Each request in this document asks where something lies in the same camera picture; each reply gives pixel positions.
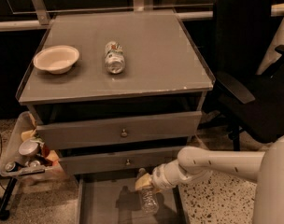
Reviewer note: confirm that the grey top drawer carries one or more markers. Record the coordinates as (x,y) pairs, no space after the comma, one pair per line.
(101,132)

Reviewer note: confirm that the white paper bowl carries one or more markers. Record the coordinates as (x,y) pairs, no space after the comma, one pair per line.
(56,60)

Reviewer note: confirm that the grey middle drawer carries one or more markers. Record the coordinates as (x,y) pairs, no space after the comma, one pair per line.
(97,163)

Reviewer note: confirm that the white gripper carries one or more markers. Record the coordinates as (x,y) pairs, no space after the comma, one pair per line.
(158,176)

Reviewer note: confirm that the clear plastic water bottle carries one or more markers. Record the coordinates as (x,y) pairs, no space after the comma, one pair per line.
(148,199)

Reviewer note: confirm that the grey drawer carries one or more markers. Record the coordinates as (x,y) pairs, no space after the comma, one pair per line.
(110,198)
(101,132)
(97,163)

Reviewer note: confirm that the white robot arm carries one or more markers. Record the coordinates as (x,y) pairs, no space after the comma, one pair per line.
(266,169)

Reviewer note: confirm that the grey drawer cabinet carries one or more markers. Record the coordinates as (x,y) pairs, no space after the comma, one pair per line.
(163,74)

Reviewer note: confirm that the green label soda can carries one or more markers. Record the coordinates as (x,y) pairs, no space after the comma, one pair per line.
(114,59)

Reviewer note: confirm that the silver can in bin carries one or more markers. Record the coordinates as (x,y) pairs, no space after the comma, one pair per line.
(29,148)

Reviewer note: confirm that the black office chair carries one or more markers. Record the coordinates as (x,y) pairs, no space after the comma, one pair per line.
(251,102)

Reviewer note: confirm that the black stand leg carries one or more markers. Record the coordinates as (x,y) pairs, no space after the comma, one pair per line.
(4,213)

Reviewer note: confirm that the grey bottom drawer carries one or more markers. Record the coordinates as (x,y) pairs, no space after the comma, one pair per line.
(110,198)

